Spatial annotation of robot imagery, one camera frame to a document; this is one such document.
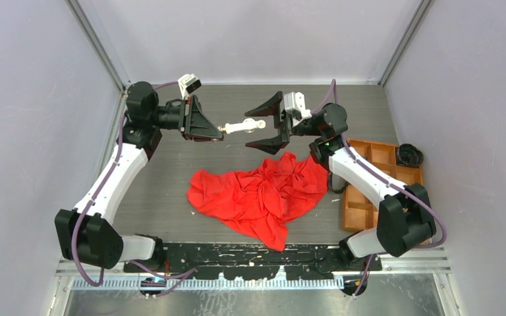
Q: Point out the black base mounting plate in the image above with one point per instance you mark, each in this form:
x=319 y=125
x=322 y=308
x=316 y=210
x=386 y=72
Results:
x=252 y=261

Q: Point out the white faucet with chrome head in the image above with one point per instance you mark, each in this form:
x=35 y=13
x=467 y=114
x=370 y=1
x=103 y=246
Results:
x=248 y=125

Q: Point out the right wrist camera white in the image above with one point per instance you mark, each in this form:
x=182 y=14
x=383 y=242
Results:
x=295 y=107

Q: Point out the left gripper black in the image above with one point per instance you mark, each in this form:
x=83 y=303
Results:
x=194 y=125

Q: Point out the red cloth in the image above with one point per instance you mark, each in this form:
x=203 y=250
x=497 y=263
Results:
x=260 y=202

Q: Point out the slotted cable duct grey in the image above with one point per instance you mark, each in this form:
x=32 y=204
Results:
x=154 y=283

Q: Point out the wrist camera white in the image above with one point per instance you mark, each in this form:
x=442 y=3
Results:
x=295 y=107
x=188 y=83

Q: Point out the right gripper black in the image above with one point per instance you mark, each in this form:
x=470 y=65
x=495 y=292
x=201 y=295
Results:
x=271 y=107

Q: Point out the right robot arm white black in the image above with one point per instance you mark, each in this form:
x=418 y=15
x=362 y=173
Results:
x=405 y=218

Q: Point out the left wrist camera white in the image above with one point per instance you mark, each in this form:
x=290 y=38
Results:
x=188 y=83

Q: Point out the silver metal pipe fitting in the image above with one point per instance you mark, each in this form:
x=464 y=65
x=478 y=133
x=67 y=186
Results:
x=224 y=129

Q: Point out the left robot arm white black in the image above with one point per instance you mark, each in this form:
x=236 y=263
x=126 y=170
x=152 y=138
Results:
x=85 y=233

